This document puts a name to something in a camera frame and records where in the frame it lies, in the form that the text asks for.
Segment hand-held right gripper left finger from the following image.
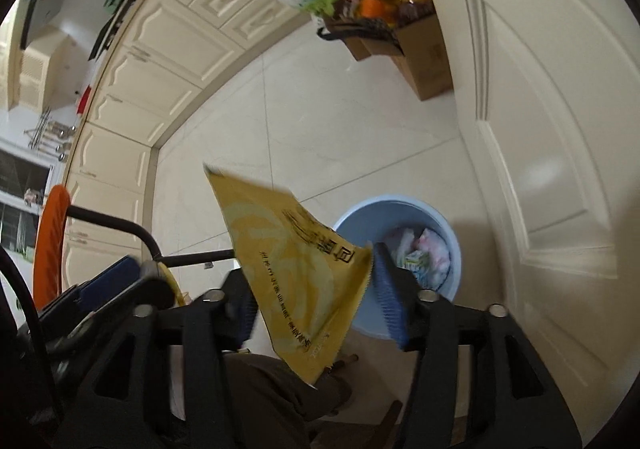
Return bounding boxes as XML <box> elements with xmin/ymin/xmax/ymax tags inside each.
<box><xmin>52</xmin><ymin>271</ymin><xmax>261</xmax><ymax>449</ymax></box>

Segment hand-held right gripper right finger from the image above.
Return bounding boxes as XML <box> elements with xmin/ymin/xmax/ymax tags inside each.
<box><xmin>372</xmin><ymin>241</ymin><xmax>583</xmax><ymax>449</ymax></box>

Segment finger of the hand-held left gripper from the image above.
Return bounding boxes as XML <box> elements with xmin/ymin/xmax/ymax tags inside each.
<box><xmin>75</xmin><ymin>261</ymin><xmax>177</xmax><ymax>330</ymax></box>
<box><xmin>37</xmin><ymin>255</ymin><xmax>143</xmax><ymax>325</ymax></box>

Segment yellow snack packet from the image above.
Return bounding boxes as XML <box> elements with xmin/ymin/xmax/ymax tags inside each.
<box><xmin>202</xmin><ymin>163</ymin><xmax>373</xmax><ymax>386</ymax></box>

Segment blue plastic bin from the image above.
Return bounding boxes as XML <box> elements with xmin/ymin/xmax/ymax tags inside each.
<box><xmin>332</xmin><ymin>196</ymin><xmax>462</xmax><ymax>341</ymax></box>

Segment crumpled wrappers pile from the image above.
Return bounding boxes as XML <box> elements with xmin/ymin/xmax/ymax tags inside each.
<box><xmin>387</xmin><ymin>227</ymin><xmax>451</xmax><ymax>290</ymax></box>

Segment orange round table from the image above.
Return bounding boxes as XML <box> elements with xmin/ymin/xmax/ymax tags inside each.
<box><xmin>32</xmin><ymin>184</ymin><xmax>236</xmax><ymax>310</ymax></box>

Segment kitchen window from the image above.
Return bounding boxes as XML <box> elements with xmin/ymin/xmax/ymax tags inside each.
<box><xmin>0</xmin><ymin>149</ymin><xmax>56</xmax><ymax>255</ymax></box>

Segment metal dish rack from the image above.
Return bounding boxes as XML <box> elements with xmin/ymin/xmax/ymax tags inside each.
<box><xmin>25</xmin><ymin>106</ymin><xmax>76</xmax><ymax>162</ymax></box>

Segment cream panelled door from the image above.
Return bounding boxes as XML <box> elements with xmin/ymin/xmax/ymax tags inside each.
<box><xmin>410</xmin><ymin>0</ymin><xmax>640</xmax><ymax>449</ymax></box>

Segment cardboard box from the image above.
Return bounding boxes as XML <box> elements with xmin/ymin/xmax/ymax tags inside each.
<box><xmin>317</xmin><ymin>4</ymin><xmax>455</xmax><ymax>101</ymax></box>

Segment cream lower kitchen cabinets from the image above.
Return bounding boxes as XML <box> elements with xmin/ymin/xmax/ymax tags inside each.
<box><xmin>60</xmin><ymin>0</ymin><xmax>361</xmax><ymax>290</ymax></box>

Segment black gas stove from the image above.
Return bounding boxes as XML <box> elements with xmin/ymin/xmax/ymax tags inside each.
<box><xmin>89</xmin><ymin>4</ymin><xmax>138</xmax><ymax>61</ymax></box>

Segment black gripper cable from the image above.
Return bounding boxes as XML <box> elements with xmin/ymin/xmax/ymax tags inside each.
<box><xmin>0</xmin><ymin>246</ymin><xmax>66</xmax><ymax>430</ymax></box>

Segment small lattice wall cabinet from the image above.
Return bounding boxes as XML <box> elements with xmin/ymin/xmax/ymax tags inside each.
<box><xmin>7</xmin><ymin>42</ymin><xmax>51</xmax><ymax>110</ymax></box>

